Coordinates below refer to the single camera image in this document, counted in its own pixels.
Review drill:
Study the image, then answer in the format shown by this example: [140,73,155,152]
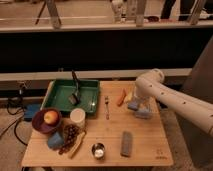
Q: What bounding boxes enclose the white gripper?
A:
[124,91,150,109]

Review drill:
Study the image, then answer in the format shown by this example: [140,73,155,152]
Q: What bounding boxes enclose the blue sponge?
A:
[127,101,139,111]

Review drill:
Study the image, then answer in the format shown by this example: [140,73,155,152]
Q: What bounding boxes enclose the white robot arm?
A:
[127,69,213,136]

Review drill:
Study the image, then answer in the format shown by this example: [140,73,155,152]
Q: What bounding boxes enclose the grey sponge block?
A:
[120,131,133,157]

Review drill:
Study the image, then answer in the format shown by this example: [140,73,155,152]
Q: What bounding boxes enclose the blue-grey folded cloth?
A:
[134,108,152,119]

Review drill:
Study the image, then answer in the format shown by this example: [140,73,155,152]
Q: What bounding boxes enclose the orange carrot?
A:
[116,89,126,107]

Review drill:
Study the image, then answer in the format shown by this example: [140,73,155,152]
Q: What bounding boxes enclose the metal fork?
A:
[105,96,109,120]

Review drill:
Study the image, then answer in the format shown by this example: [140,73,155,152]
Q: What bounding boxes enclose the small metal cup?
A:
[91,143,105,159]

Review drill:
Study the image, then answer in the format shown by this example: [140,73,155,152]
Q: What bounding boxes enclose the white cup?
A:
[70,108,86,128]

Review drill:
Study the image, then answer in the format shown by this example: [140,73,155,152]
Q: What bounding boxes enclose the black dish brush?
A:
[69,71,80,105]

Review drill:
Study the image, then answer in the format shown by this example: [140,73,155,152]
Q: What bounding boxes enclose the bunch of dark grapes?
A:
[59,124,79,155]

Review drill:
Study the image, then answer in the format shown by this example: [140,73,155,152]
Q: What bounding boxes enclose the green plastic tray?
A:
[42,79,100,116]

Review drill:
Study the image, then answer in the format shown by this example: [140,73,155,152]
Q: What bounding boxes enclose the red yellow apple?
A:
[44,111,59,125]

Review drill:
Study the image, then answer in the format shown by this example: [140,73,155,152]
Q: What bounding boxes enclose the purple bowl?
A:
[32,108,62,134]

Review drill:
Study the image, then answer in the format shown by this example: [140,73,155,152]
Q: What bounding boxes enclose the blue box on floor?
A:
[24,104,41,121]

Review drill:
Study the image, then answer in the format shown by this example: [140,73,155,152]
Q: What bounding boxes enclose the black cables on floor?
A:
[0,81,29,147]

